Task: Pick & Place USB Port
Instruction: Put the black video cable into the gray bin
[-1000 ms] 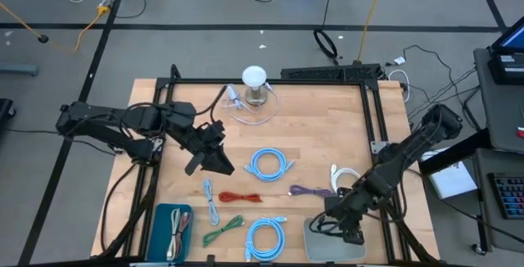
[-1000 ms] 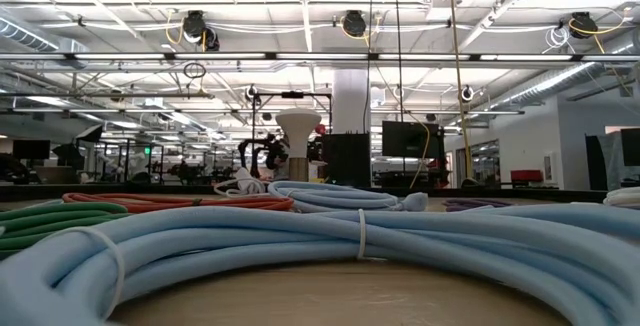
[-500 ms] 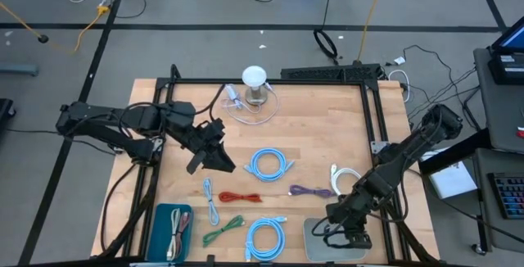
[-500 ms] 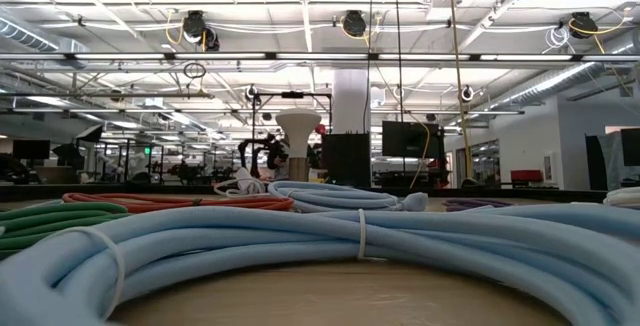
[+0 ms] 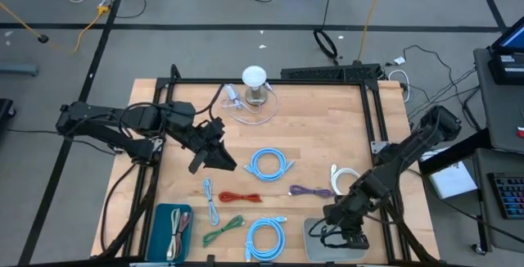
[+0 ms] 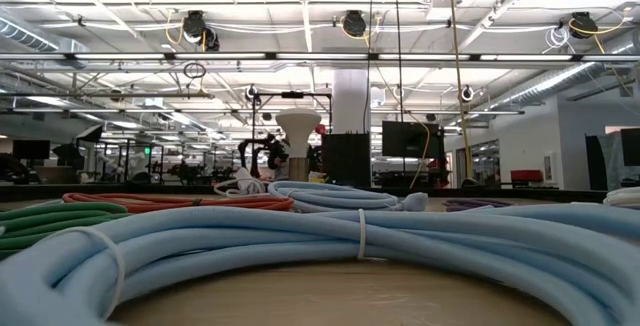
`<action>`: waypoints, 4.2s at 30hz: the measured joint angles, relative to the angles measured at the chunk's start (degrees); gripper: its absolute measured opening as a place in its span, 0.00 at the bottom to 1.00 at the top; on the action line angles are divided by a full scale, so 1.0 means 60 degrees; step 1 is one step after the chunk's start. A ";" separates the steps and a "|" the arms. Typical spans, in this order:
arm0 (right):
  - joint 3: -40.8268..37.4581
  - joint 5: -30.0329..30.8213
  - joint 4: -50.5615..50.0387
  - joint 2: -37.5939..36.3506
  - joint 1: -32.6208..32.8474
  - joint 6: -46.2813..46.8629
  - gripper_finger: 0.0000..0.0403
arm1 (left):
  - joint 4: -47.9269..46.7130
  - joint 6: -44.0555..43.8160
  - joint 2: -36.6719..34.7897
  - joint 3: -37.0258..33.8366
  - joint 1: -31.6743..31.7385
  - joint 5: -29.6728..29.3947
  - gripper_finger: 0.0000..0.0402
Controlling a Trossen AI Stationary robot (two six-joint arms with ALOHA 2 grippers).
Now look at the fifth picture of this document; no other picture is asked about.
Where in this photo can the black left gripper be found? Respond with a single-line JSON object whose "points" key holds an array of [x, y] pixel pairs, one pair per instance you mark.
{"points": [[210, 134]]}

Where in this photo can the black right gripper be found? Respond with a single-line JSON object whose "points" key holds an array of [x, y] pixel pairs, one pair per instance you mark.
{"points": [[348, 214]]}

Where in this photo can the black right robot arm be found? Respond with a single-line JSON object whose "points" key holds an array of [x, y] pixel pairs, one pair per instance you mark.
{"points": [[409, 148]]}

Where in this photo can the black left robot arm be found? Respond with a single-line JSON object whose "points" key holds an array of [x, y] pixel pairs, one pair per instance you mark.
{"points": [[102, 121]]}

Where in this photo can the grey plastic tray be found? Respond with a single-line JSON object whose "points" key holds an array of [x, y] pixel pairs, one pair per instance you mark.
{"points": [[315, 250]]}

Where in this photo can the white power adapter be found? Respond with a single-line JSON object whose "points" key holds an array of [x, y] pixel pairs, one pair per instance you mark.
{"points": [[232, 93]]}

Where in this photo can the white dome table lamp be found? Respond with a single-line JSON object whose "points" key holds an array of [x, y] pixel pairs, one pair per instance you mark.
{"points": [[254, 75]]}

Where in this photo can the teal plastic tray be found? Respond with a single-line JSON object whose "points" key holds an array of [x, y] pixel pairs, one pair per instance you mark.
{"points": [[157, 234]]}

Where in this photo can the white paper sheet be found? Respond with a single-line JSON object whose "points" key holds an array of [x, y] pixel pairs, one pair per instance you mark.
{"points": [[454, 181]]}

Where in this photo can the black backlit keyboard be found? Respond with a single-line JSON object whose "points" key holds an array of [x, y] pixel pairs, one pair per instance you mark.
{"points": [[509, 195]]}

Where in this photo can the grey side desk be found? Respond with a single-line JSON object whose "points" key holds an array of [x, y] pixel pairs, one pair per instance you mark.
{"points": [[499, 115]]}

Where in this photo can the black round puck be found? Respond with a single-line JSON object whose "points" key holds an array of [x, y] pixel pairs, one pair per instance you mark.
{"points": [[43, 38]]}

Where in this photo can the black laptop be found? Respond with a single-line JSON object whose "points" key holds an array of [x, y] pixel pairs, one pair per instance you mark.
{"points": [[507, 68]]}

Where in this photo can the black aluminium table frame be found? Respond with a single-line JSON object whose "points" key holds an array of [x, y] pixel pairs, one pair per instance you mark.
{"points": [[266, 81]]}

